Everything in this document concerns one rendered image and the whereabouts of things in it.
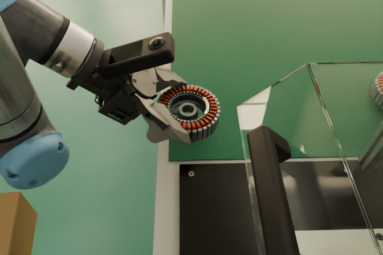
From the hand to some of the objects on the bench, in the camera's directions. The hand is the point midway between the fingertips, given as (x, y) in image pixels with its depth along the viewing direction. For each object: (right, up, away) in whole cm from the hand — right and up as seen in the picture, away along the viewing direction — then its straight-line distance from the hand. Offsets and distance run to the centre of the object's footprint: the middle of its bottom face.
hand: (191, 111), depth 59 cm
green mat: (+42, +15, +22) cm, 50 cm away
